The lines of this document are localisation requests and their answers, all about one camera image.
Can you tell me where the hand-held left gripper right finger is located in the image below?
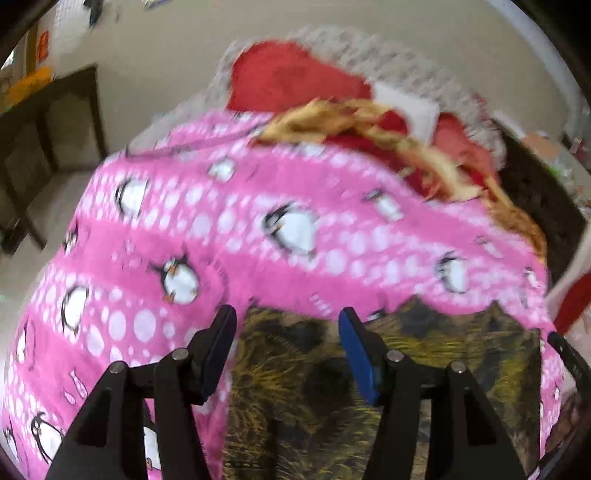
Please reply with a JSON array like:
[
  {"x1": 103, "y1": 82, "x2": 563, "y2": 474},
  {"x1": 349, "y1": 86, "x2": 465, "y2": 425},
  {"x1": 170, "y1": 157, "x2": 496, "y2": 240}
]
[{"x1": 338, "y1": 307, "x2": 527, "y2": 480}]

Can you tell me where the red ruffled pillow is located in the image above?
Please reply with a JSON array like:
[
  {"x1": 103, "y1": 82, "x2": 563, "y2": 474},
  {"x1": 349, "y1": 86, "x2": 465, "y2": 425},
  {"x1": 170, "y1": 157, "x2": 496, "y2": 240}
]
[
  {"x1": 226, "y1": 41, "x2": 372, "y2": 114},
  {"x1": 434, "y1": 113, "x2": 502, "y2": 185}
]

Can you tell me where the brown patterned cloth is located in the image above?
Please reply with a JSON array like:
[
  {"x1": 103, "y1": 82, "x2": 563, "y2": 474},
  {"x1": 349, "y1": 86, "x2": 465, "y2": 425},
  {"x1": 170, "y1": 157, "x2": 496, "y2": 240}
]
[{"x1": 538, "y1": 392, "x2": 587, "y2": 472}]

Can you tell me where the gold and red blanket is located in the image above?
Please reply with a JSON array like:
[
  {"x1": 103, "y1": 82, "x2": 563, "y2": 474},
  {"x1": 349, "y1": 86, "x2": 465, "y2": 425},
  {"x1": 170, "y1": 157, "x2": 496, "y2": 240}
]
[{"x1": 252, "y1": 99, "x2": 548, "y2": 266}]

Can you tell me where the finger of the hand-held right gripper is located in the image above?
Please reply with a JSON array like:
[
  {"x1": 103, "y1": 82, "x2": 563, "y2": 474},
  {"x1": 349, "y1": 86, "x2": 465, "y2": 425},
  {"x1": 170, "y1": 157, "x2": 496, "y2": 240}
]
[{"x1": 547, "y1": 331, "x2": 591, "y2": 393}]

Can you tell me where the red cloth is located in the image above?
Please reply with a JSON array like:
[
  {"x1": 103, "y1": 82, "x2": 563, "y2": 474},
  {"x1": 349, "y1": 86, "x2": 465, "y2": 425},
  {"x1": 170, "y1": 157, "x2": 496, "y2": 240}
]
[{"x1": 554, "y1": 272, "x2": 591, "y2": 335}]

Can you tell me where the pink penguin blanket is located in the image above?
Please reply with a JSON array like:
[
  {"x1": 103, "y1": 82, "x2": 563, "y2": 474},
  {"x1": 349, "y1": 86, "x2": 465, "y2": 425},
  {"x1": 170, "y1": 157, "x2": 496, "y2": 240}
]
[{"x1": 0, "y1": 111, "x2": 566, "y2": 480}]

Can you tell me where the dark wooden table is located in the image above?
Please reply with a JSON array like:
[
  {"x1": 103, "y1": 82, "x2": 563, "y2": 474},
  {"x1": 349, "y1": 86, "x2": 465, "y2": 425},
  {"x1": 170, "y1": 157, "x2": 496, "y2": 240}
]
[{"x1": 0, "y1": 65, "x2": 109, "y2": 252}]

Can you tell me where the grey floral bedsheet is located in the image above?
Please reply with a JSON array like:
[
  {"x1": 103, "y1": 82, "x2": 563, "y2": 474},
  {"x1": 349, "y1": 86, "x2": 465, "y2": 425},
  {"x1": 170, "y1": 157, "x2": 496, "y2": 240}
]
[{"x1": 124, "y1": 25, "x2": 509, "y2": 162}]

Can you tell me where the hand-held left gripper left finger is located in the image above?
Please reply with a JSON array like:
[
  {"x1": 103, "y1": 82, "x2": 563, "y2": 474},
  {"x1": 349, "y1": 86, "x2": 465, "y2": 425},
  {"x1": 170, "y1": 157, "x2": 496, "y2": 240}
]
[{"x1": 44, "y1": 305, "x2": 238, "y2": 480}]

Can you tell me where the orange bag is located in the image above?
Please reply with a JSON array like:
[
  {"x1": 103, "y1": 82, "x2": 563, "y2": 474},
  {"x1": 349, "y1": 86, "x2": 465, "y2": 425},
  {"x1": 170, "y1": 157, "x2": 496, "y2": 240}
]
[{"x1": 4, "y1": 67, "x2": 54, "y2": 109}]

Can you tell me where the white pillow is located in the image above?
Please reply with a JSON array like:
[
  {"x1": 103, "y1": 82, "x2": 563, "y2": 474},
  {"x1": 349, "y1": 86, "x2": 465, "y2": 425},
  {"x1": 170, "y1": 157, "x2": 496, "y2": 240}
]
[{"x1": 372, "y1": 83, "x2": 441, "y2": 139}]

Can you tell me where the dark floral patterned shirt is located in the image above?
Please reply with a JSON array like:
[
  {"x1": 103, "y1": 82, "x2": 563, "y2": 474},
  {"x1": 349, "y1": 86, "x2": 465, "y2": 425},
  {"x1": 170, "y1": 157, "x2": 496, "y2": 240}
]
[{"x1": 222, "y1": 298, "x2": 543, "y2": 480}]

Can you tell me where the cardboard piece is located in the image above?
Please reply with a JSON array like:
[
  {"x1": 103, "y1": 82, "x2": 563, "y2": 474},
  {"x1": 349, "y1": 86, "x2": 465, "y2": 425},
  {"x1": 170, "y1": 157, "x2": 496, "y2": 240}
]
[{"x1": 522, "y1": 131, "x2": 561, "y2": 158}]

